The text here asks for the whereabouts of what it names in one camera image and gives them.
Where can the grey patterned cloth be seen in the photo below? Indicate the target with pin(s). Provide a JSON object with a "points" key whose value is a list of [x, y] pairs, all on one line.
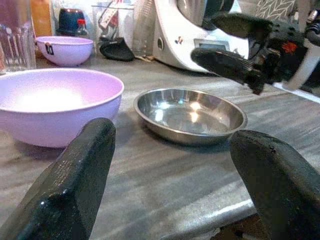
{"points": [[275, 7]]}

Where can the tall clear measuring jug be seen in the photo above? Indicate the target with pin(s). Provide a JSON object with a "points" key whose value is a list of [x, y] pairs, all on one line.
{"points": [[143, 27]]}

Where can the clear drinking glass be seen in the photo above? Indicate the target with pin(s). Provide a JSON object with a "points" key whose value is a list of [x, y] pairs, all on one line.
{"points": [[15, 45]]}

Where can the red and white package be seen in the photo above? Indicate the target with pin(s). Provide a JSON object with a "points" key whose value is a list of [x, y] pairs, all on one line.
{"points": [[108, 16]]}

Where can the small red-capped sauce bottle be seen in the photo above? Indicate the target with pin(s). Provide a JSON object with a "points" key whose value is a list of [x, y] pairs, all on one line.
{"points": [[82, 27]]}

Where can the orange sauce bottle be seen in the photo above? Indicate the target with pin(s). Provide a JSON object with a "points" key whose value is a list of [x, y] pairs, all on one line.
{"points": [[41, 17]]}

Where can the plain purple plastic bowl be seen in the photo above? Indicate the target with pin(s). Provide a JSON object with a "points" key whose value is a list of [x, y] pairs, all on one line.
{"points": [[55, 107]]}

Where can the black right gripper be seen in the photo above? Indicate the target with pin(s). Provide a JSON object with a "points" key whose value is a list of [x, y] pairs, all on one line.
{"points": [[282, 50]]}

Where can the clear plastic utensil container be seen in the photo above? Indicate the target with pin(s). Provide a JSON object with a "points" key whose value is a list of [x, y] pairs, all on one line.
{"points": [[125, 27]]}

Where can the white kitchen food processor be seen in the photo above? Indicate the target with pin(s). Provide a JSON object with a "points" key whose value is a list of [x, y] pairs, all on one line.
{"points": [[180, 32]]}

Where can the shallow stainless steel bowl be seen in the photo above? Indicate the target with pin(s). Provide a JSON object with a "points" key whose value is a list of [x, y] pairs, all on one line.
{"points": [[190, 117]]}

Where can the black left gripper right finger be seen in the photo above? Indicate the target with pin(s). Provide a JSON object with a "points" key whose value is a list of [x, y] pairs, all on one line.
{"points": [[282, 190]]}

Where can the dark blue jar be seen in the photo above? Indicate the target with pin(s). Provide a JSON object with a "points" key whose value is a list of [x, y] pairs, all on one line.
{"points": [[68, 22]]}

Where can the black pot holder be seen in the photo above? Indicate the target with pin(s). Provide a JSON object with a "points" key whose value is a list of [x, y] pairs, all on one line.
{"points": [[116, 50]]}

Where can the purple bowl with black label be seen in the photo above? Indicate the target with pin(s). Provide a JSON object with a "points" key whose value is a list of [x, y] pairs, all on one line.
{"points": [[67, 52]]}

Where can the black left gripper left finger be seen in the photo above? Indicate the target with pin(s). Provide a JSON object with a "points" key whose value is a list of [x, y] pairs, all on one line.
{"points": [[65, 180]]}

